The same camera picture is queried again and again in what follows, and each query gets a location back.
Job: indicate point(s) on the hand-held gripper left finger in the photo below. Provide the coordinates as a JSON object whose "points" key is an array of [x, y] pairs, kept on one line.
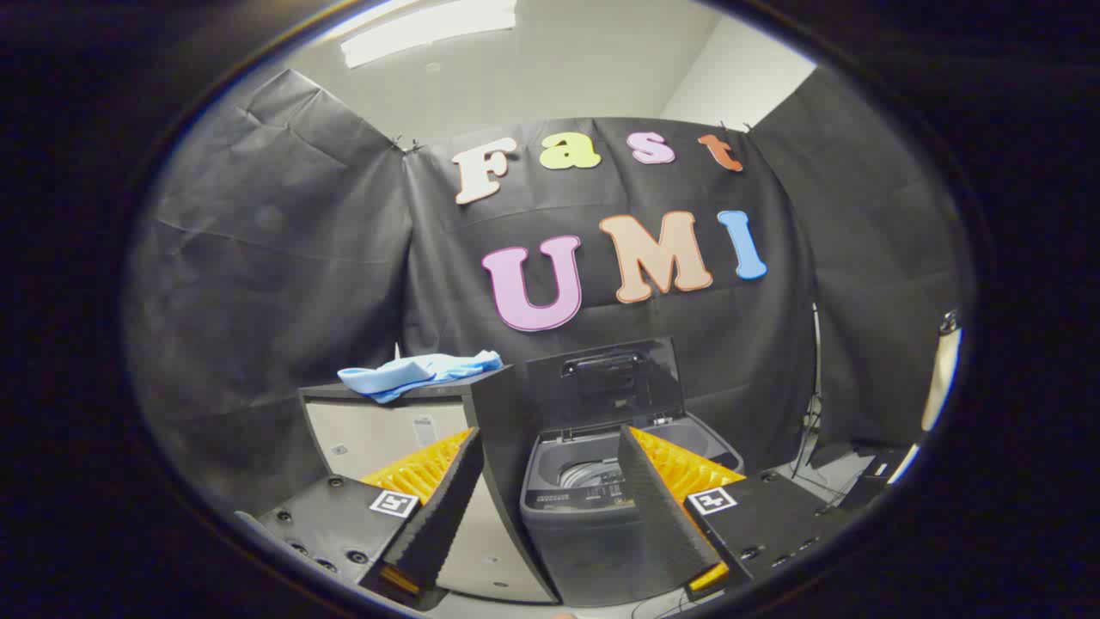
{"points": [[443, 516]]}

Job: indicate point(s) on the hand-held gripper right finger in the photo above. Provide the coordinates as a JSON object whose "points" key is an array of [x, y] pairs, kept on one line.
{"points": [[657, 516]]}

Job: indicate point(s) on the grey washing machine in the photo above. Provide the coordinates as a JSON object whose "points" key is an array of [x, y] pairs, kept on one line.
{"points": [[576, 542]]}

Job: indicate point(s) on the light blue shirt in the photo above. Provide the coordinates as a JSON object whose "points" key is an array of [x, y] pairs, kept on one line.
{"points": [[412, 371]]}

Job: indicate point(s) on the grey and beige cabinet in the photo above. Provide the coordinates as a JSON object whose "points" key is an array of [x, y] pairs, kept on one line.
{"points": [[369, 434]]}

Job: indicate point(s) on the black box on floor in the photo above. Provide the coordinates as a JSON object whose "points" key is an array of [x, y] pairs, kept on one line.
{"points": [[876, 474]]}

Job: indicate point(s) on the black backdrop cloth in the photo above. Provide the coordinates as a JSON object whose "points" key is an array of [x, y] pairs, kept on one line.
{"points": [[292, 258]]}

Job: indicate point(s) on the white upright pole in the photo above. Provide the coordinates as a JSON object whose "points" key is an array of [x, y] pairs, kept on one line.
{"points": [[941, 378]]}

